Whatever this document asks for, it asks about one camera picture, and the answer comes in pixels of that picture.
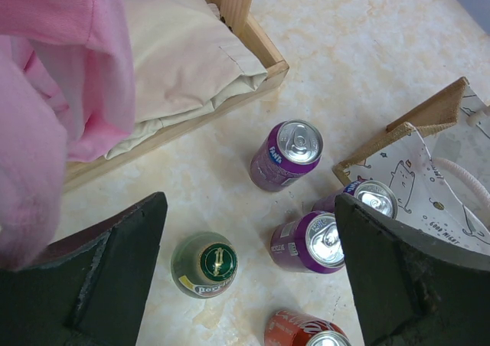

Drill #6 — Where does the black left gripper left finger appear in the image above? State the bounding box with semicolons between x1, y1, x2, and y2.
1;191;168;345

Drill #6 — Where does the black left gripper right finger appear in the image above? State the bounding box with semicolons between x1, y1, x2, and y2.
335;194;489;345

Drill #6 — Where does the burlap canvas tote bag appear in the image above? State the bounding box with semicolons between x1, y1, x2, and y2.
333;77;489;255

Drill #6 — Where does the purple fanta can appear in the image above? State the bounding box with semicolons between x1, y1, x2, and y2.
312;179;398;219
269;211;345;274
250;119;323;192

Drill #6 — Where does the green Perrier glass bottle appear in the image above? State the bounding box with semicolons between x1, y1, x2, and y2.
171;231;238;299

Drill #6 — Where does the red Coca-Cola can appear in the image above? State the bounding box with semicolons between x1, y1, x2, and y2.
264;308;351;346

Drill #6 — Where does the pink shirt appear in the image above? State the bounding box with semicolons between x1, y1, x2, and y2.
1;0;136;270

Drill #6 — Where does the cream folded cloth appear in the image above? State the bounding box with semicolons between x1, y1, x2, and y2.
105;0;267;159

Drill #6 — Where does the wooden clothes rack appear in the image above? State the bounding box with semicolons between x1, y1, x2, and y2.
64;0;289;193

